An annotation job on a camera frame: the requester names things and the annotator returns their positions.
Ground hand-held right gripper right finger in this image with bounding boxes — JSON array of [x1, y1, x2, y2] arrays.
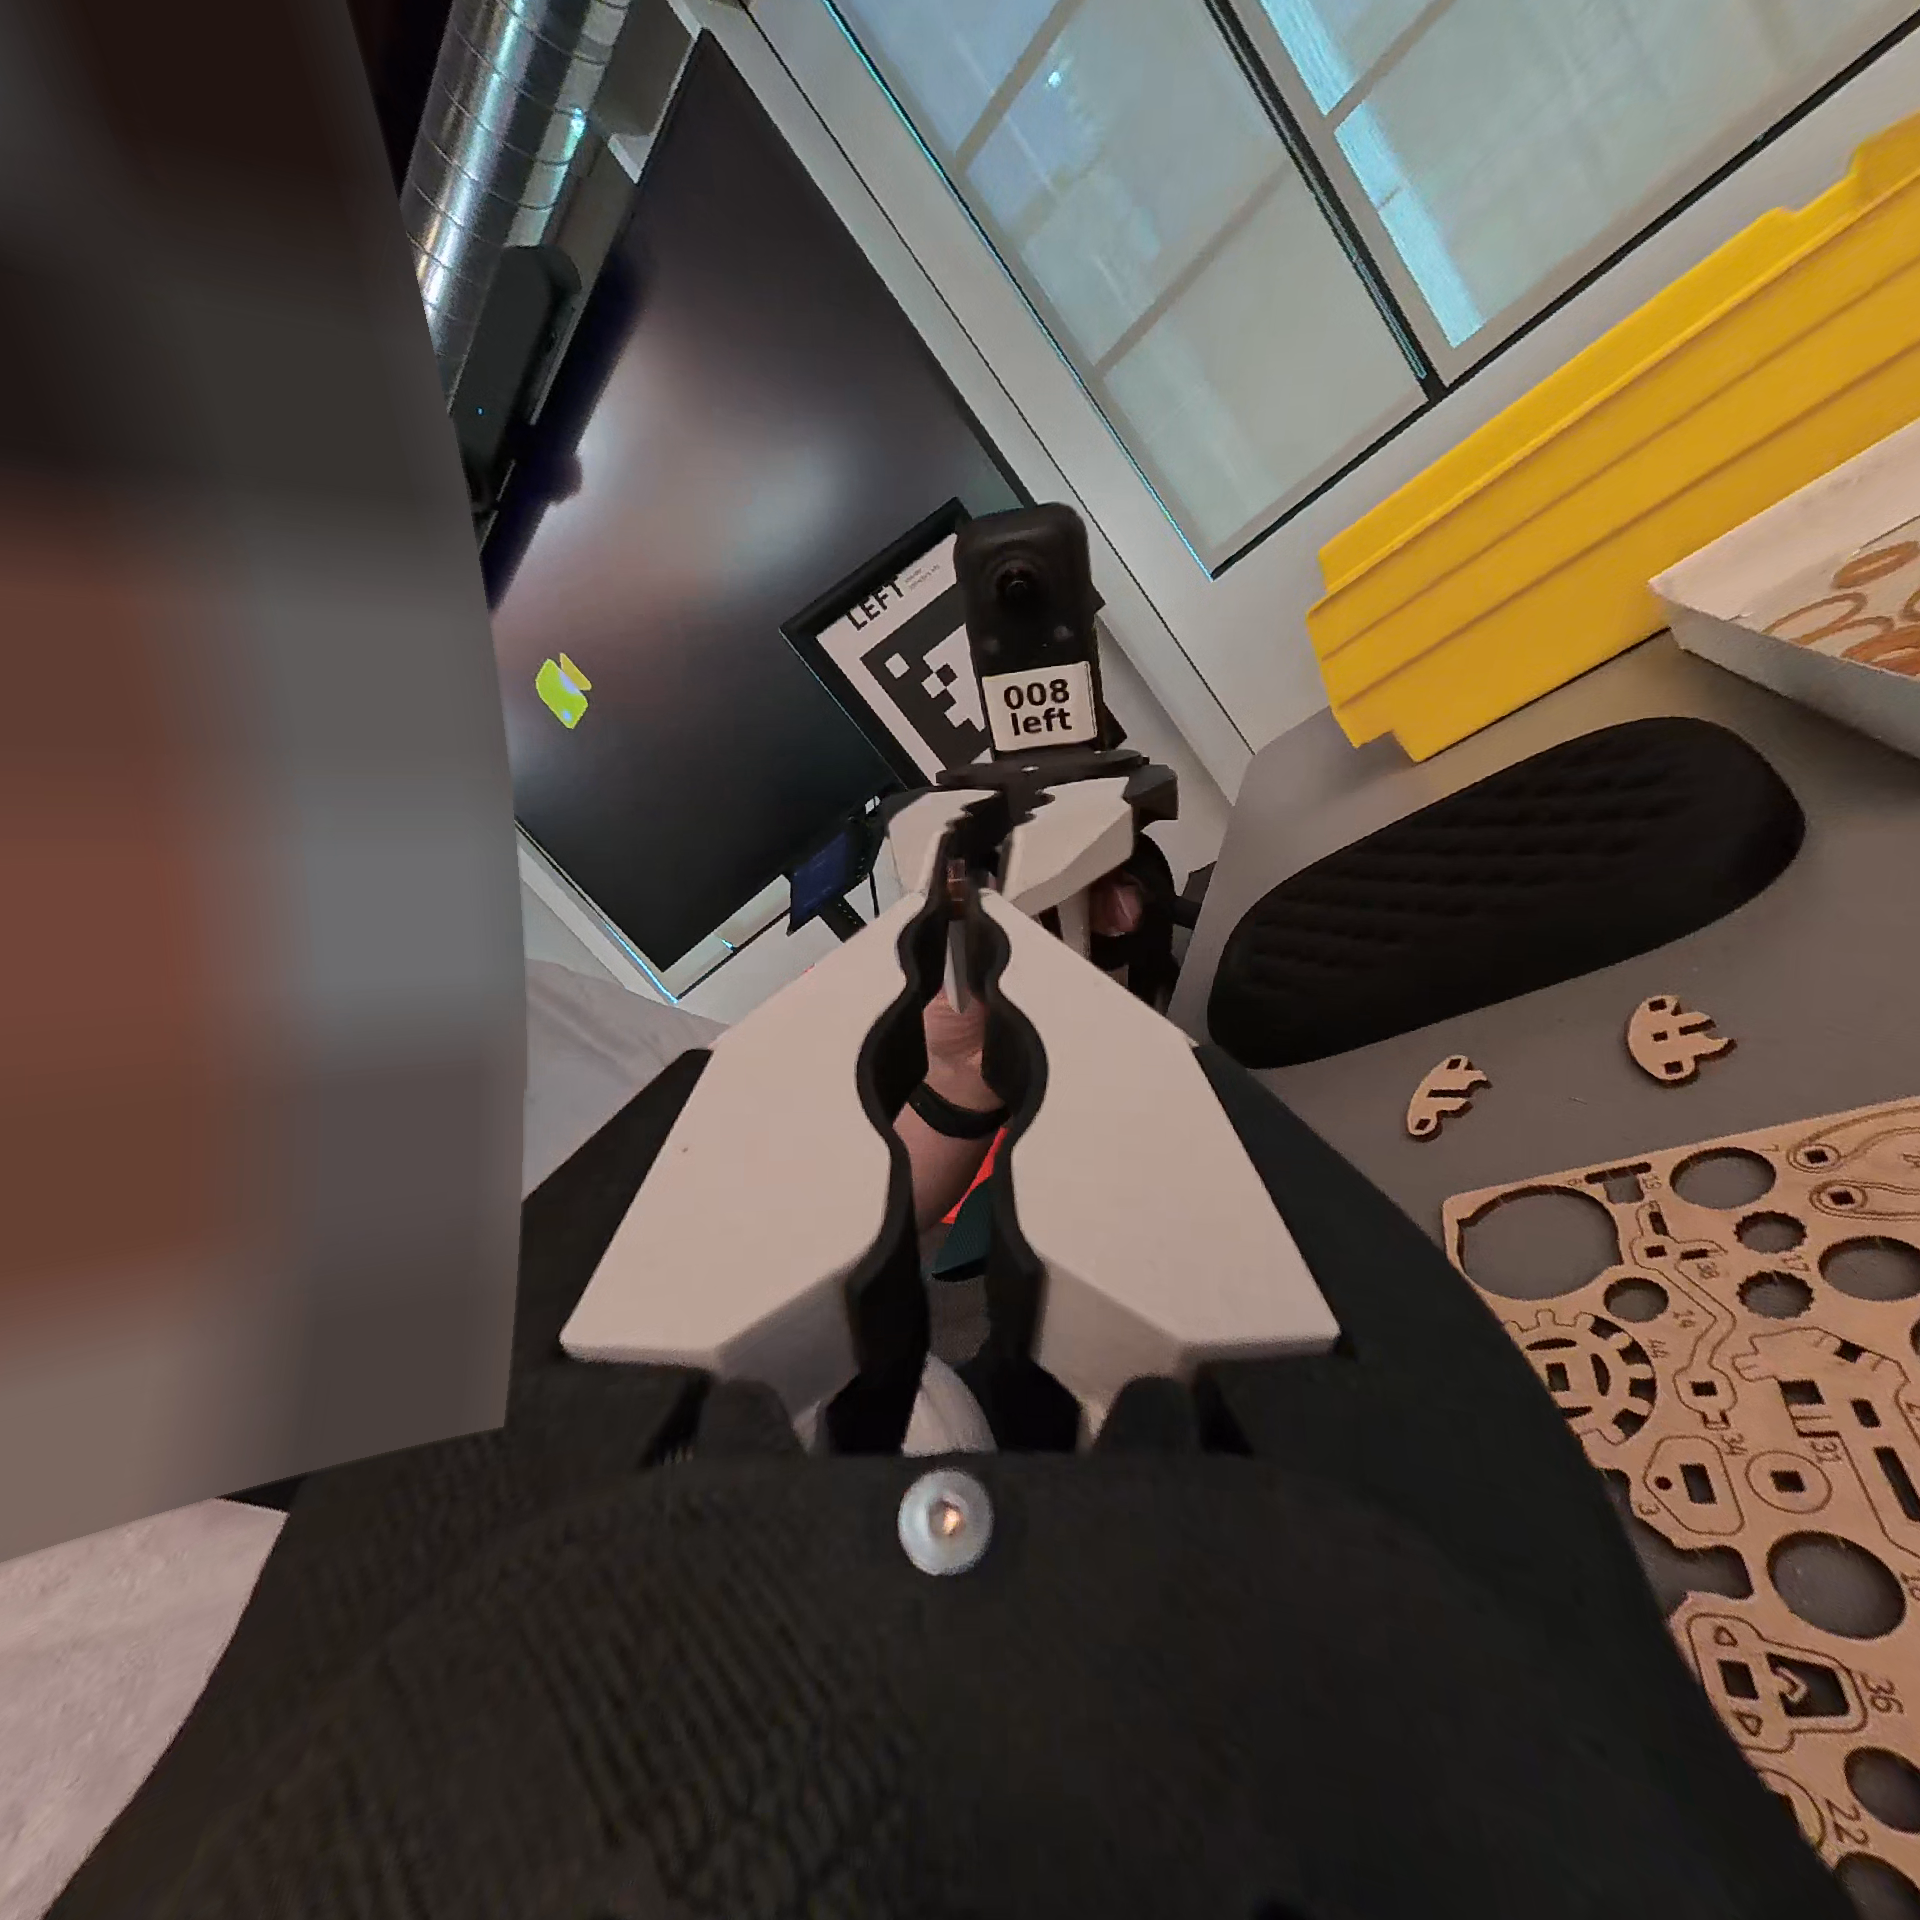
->
[[961, 886, 1344, 1452]]

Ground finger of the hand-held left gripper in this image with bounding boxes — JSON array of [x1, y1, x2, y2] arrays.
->
[[990, 786, 1139, 957], [883, 789, 990, 906]]

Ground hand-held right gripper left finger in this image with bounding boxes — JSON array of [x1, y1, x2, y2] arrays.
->
[[563, 886, 961, 1452]]

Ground curved wooden model part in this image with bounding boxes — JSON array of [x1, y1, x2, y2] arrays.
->
[[1401, 1054, 1494, 1148], [1623, 991, 1735, 1089]]

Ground large plywood parts sheet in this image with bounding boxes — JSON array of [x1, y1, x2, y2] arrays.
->
[[1437, 1097, 1920, 1920]]

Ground person's left hand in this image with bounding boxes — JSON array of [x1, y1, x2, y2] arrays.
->
[[917, 1000, 1006, 1108]]

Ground small blue screen device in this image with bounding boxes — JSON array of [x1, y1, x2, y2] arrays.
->
[[788, 841, 870, 930]]

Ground black and white marker board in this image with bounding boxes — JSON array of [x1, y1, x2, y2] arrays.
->
[[778, 500, 1037, 789]]

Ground large black screen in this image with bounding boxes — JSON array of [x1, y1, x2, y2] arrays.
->
[[481, 30, 1037, 1000]]

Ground large paned window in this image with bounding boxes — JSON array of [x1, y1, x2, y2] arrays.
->
[[717, 0, 1920, 578]]

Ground black padded wrist rest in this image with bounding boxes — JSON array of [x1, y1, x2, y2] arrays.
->
[[1199, 718, 1809, 1071]]

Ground yellow plastic bin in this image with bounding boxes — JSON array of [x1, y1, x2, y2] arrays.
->
[[1304, 113, 1920, 753]]

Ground white cardboard tray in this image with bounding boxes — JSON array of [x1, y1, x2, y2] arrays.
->
[[1648, 419, 1920, 718]]

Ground wooden rings in tray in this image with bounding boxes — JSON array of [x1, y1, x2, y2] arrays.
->
[[1760, 537, 1920, 678]]

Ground black wall device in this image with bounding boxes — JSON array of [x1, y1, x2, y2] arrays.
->
[[448, 249, 592, 509]]

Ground silver air duct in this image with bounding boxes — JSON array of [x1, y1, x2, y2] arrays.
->
[[397, 0, 644, 398]]

